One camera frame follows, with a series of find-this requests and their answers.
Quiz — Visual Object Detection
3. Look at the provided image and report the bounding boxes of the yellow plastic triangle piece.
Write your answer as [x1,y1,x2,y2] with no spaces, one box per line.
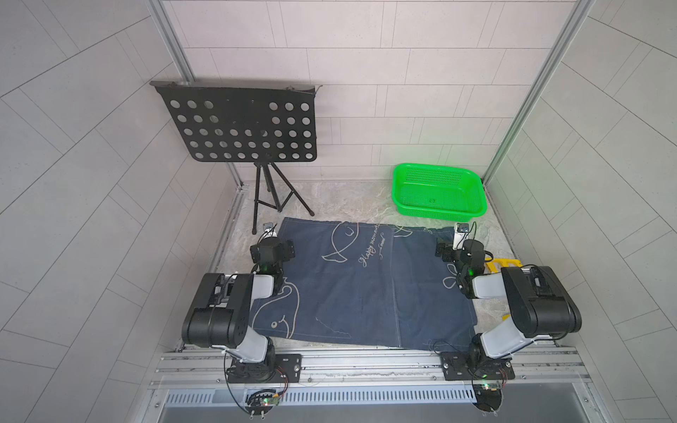
[485,258,523,273]

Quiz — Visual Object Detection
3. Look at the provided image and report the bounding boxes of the green plastic basket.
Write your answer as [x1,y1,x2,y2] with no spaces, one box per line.
[391,163,488,223]

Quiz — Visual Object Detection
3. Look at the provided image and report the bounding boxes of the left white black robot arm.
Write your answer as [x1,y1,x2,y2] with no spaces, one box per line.
[182,236,295,365]

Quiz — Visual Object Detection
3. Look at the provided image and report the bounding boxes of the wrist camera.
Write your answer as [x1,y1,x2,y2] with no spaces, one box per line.
[262,222,278,238]
[453,223,471,250]

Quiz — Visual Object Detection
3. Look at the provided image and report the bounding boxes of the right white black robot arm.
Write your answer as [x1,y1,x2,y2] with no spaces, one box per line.
[435,238,583,371]

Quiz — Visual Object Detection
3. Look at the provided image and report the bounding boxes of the dark blue embroidered pillowcase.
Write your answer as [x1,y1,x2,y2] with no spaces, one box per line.
[250,218,477,351]

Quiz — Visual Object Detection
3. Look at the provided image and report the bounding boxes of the green circuit board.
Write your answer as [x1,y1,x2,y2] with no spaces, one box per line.
[245,389,281,418]
[472,384,502,414]

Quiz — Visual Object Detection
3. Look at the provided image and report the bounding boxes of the black perforated music stand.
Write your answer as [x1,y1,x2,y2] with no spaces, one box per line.
[151,81,318,212]

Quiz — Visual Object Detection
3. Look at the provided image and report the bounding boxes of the aluminium front rail frame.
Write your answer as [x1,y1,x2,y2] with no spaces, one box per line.
[129,342,612,422]

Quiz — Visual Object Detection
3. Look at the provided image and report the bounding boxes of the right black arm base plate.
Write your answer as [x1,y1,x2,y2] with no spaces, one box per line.
[438,352,515,382]

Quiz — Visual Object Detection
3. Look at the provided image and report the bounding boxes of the left green circuit board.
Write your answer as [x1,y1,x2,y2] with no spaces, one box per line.
[245,389,281,418]

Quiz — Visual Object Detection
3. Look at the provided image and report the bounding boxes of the right green circuit board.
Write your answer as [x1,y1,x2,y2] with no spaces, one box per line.
[472,384,502,414]

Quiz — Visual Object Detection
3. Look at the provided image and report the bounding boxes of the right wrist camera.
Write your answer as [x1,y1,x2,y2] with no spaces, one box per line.
[453,223,471,250]

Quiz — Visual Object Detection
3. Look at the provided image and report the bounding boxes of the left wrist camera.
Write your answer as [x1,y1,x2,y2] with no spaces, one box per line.
[262,222,278,238]

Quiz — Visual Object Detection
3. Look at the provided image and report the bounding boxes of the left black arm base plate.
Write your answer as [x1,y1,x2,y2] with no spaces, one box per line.
[226,354,303,384]

